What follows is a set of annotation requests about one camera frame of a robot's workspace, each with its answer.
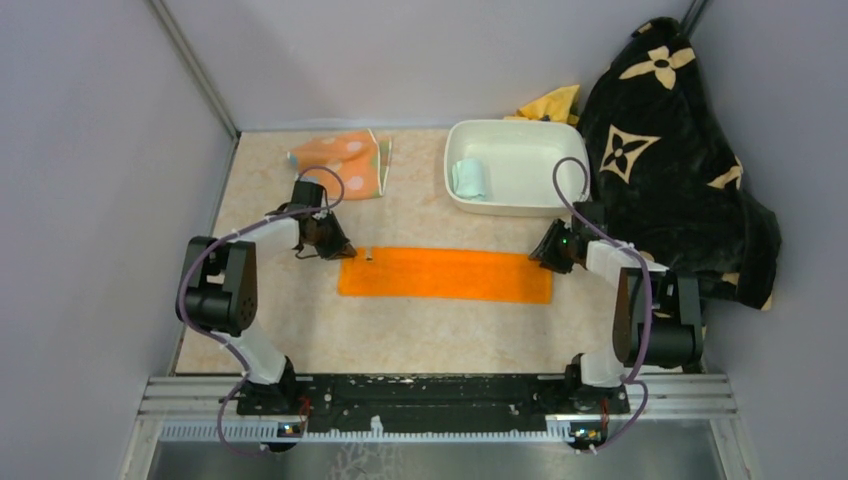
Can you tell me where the orange polka dot towel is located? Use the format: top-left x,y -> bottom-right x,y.
286,129 -> 393,201

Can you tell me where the plain bright orange towel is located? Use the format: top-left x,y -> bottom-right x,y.
337,247 -> 553,305

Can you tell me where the light mint green towel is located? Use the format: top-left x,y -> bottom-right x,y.
451,158 -> 486,201

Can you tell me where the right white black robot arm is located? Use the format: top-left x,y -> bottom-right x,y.
529,201 -> 703,412

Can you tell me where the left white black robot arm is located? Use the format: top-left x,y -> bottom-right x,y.
175,179 -> 357,415

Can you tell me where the white plastic bin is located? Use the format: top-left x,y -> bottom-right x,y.
444,120 -> 588,217

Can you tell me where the black floral blanket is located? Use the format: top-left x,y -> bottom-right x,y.
577,17 -> 782,310

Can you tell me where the yellow towel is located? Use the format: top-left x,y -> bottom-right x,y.
504,85 -> 580,127

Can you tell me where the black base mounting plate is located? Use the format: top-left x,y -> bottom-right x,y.
237,372 -> 631,437

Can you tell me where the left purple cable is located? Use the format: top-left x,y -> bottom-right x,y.
178,165 -> 346,458

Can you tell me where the aluminium frame rail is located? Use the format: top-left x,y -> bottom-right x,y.
120,372 -> 761,479

